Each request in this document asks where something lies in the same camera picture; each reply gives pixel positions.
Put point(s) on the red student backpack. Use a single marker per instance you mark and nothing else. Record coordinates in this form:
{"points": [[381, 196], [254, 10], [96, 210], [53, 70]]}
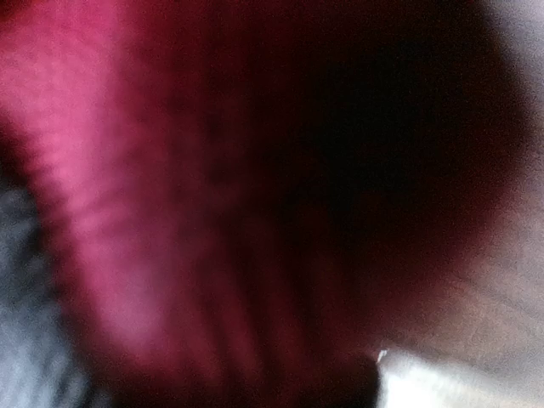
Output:
{"points": [[237, 194]]}

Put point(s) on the white papers sheet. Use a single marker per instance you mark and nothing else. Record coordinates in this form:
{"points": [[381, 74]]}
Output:
{"points": [[408, 380]]}

